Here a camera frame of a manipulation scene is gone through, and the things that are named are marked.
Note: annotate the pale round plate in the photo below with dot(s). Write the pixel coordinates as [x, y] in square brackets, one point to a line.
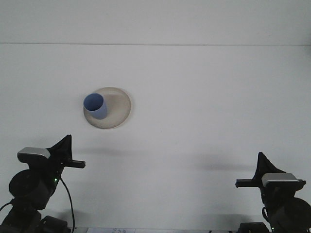
[119, 109]

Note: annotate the pale blue cup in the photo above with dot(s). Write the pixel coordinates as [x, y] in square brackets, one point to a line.
[93, 103]

